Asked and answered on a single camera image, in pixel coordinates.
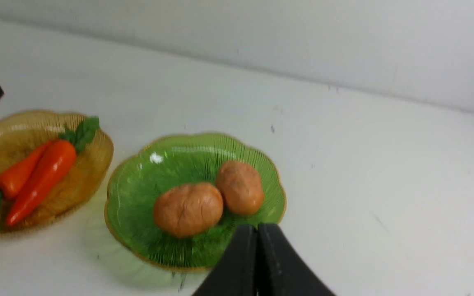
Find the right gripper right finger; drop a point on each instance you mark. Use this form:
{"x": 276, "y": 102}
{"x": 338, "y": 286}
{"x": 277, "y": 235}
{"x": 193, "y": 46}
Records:
{"x": 280, "y": 271}

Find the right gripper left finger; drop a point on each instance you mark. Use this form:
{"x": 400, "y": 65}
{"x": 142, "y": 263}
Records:
{"x": 234, "y": 273}

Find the wrinkled tan toy potato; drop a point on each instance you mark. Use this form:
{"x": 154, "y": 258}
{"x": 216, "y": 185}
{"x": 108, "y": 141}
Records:
{"x": 189, "y": 209}

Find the smooth tan toy potato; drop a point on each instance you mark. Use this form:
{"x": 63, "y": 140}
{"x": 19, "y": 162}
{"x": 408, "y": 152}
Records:
{"x": 241, "y": 187}

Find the orange toy carrot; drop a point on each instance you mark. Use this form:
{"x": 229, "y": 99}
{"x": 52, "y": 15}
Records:
{"x": 13, "y": 179}
{"x": 52, "y": 167}

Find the amber ribbed plastic plate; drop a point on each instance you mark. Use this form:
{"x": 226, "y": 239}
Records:
{"x": 20, "y": 133}

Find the green ribbed plastic plate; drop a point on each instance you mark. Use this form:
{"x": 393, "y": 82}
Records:
{"x": 171, "y": 161}

